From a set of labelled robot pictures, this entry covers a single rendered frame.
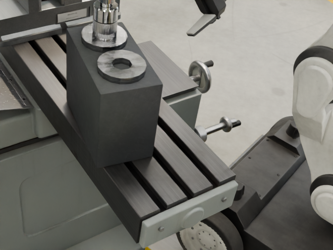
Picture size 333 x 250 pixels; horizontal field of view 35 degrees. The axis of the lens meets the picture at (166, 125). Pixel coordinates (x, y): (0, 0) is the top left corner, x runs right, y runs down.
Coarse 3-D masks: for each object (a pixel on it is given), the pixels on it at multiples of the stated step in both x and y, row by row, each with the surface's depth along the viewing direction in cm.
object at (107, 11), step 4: (96, 4) 97; (112, 4) 98; (116, 4) 98; (96, 8) 96; (100, 8) 96; (104, 8) 96; (108, 8) 97; (112, 8) 97; (116, 8) 97; (96, 12) 97; (100, 12) 96; (104, 12) 96; (108, 12) 96; (112, 12) 97; (116, 12) 98
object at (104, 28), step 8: (96, 16) 97; (104, 16) 97; (112, 16) 97; (96, 24) 98; (104, 24) 98; (112, 24) 98; (96, 32) 99; (104, 32) 99; (112, 32) 100; (104, 40) 100
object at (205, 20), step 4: (204, 16) 100; (208, 16) 100; (212, 16) 99; (216, 16) 99; (200, 20) 100; (204, 20) 99; (208, 20) 98; (212, 20) 99; (196, 24) 99; (200, 24) 99; (204, 24) 98; (208, 24) 99; (192, 28) 99; (196, 28) 98; (200, 28) 98; (204, 28) 99; (188, 32) 98; (192, 32) 98; (196, 32) 98
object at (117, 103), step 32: (128, 32) 106; (96, 64) 96; (128, 64) 97; (96, 96) 93; (128, 96) 93; (160, 96) 96; (96, 128) 97; (128, 128) 98; (96, 160) 101; (128, 160) 104
